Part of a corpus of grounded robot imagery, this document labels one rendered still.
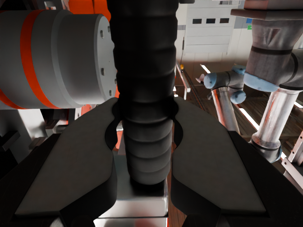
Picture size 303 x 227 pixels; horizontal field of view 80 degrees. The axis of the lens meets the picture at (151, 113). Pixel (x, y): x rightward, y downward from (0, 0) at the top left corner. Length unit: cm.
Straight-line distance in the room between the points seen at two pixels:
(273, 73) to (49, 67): 63
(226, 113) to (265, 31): 40
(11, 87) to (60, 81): 6
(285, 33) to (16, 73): 63
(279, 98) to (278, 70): 18
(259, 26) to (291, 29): 8
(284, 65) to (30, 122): 70
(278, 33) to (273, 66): 10
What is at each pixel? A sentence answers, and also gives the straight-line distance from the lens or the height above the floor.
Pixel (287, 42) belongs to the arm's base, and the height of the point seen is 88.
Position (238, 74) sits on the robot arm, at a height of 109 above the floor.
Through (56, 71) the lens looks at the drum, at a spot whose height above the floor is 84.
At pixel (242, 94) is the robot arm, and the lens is 106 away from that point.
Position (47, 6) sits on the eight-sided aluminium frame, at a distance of 57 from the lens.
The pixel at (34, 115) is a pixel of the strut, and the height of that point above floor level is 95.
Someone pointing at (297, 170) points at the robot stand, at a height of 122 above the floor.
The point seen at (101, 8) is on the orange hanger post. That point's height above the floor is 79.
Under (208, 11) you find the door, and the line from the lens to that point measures 1389.
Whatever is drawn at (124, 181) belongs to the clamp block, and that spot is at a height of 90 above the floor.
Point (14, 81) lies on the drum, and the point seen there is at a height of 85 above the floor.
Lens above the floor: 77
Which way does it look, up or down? 31 degrees up
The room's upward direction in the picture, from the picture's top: 179 degrees clockwise
